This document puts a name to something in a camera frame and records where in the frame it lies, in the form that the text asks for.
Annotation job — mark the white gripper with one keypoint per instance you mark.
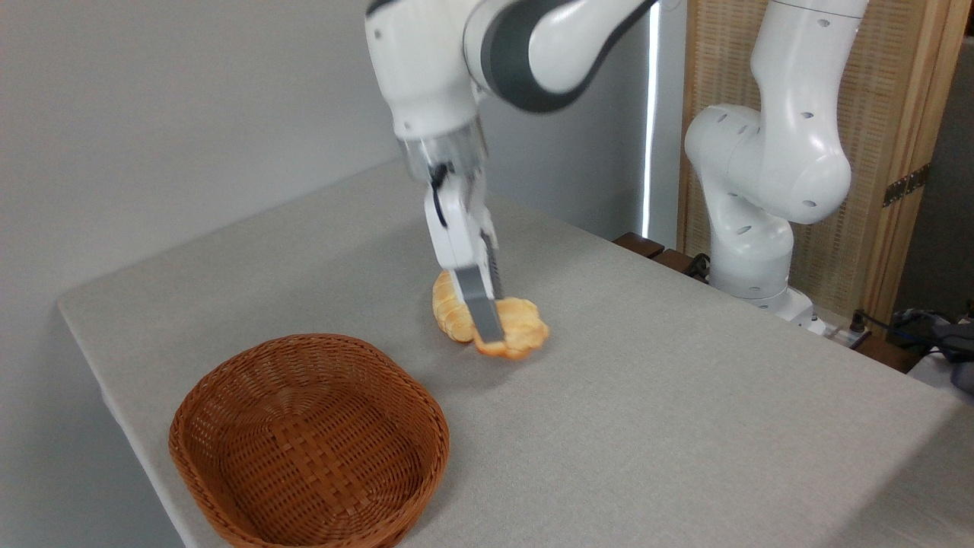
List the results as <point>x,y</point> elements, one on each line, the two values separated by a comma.
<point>455,228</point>

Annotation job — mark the bamboo screen with wooden frame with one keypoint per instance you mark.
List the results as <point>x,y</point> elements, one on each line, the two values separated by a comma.
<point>890,91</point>

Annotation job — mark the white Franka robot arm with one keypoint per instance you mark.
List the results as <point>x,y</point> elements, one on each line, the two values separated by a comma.
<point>768,152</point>

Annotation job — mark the round golden bread bun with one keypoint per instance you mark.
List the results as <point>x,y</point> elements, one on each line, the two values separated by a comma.
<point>521,327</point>

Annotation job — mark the brown woven wicker basket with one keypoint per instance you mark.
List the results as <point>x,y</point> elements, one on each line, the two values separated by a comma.
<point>304,449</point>

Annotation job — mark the metal door hinge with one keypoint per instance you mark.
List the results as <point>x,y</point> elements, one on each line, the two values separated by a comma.
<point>905,185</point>

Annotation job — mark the dark brown wooden block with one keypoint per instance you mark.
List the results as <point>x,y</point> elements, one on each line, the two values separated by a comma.
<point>673,261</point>
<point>638,243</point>
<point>886,354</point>

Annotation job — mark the grey tablecloth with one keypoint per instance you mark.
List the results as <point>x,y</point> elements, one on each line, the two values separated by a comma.
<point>647,426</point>

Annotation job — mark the dark grey bag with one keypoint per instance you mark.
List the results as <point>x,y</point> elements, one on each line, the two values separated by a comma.
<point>943,339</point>

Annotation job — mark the long golden bread roll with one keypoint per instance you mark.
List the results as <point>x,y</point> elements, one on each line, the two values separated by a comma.
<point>453,312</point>

